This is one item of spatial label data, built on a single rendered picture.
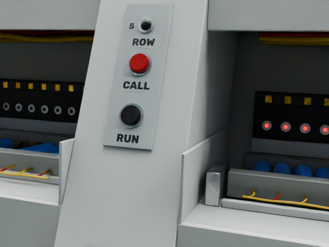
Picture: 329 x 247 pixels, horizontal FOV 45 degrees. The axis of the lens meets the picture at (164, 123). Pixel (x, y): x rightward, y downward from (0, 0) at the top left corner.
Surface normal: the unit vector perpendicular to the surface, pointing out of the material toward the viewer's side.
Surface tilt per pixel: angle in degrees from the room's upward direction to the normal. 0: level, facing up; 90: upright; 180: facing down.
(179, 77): 90
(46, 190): 19
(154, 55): 90
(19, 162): 109
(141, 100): 90
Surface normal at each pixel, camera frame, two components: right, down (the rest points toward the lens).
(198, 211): 0.04, -0.99
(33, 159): -0.30, 0.09
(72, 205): -0.27, -0.24
